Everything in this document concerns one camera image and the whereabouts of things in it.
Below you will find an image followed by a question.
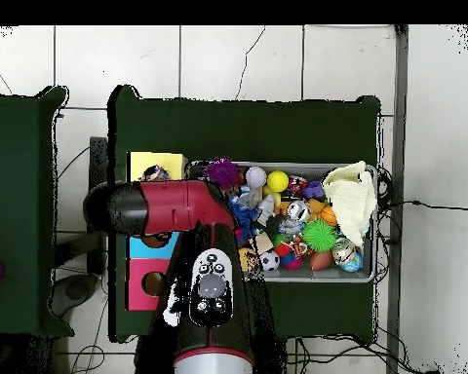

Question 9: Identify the purple spiky fish toy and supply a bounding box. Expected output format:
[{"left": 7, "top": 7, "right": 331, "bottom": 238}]
[{"left": 203, "top": 156, "right": 242, "bottom": 191}]

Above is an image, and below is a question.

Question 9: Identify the crushed silver can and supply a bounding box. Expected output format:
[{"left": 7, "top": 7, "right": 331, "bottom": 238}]
[{"left": 287, "top": 199, "right": 312, "bottom": 223}]

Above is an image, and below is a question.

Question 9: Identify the colourful patterned cloth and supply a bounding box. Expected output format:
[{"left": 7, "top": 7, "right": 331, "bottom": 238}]
[{"left": 140, "top": 164, "right": 173, "bottom": 183}]

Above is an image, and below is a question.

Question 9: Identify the wooden box with three holes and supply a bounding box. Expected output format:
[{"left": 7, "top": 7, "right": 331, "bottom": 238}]
[{"left": 124, "top": 150, "right": 189, "bottom": 312}]

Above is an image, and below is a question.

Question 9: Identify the shallow metal mesh bin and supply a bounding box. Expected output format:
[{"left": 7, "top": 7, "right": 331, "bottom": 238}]
[{"left": 188, "top": 160, "right": 378, "bottom": 284}]

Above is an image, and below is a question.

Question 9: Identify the blue puffer ball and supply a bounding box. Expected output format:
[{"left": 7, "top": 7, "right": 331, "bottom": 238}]
[{"left": 228, "top": 200, "right": 259, "bottom": 244}]

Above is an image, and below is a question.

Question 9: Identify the white baseball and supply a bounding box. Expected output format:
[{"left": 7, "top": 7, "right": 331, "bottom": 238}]
[{"left": 245, "top": 166, "right": 268, "bottom": 189}]

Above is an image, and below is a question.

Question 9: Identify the yellow smiley ball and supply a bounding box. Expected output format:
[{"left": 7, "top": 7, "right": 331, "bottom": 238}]
[{"left": 266, "top": 169, "right": 291, "bottom": 193}]

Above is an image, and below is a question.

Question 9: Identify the small soccer ball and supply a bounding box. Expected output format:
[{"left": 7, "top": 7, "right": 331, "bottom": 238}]
[{"left": 259, "top": 250, "right": 282, "bottom": 273}]

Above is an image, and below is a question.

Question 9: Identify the green puffer ball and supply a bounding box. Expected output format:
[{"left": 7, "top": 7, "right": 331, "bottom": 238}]
[{"left": 302, "top": 218, "right": 338, "bottom": 253}]

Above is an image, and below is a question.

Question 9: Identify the small orange basketball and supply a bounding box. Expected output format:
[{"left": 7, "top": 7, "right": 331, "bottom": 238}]
[{"left": 319, "top": 206, "right": 338, "bottom": 227}]

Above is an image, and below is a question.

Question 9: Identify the cream knitted cloth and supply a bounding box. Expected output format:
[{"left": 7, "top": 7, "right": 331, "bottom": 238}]
[{"left": 322, "top": 160, "right": 378, "bottom": 247}]

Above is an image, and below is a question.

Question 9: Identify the grey rounded floor object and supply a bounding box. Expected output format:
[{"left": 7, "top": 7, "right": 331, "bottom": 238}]
[{"left": 48, "top": 272, "right": 99, "bottom": 318}]

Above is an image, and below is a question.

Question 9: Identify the grey metal pole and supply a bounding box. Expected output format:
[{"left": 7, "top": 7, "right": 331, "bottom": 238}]
[{"left": 385, "top": 24, "right": 410, "bottom": 374}]

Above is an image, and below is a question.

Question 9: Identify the black cable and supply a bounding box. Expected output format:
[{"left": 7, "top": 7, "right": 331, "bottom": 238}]
[{"left": 377, "top": 199, "right": 468, "bottom": 211}]

